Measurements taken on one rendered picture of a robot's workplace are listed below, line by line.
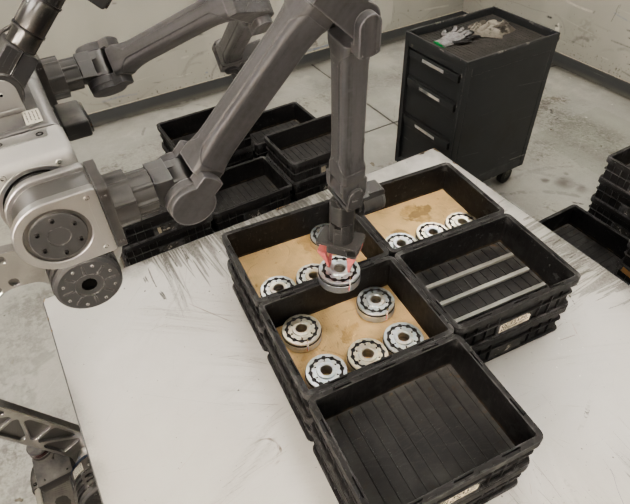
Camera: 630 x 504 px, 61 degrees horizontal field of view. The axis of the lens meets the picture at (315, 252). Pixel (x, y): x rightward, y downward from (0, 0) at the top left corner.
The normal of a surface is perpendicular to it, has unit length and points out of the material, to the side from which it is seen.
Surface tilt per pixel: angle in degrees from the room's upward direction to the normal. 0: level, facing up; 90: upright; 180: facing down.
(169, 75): 90
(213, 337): 0
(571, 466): 0
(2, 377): 0
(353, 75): 102
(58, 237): 90
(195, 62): 90
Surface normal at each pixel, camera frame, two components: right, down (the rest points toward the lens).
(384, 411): -0.03, -0.72
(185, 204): 0.51, 0.68
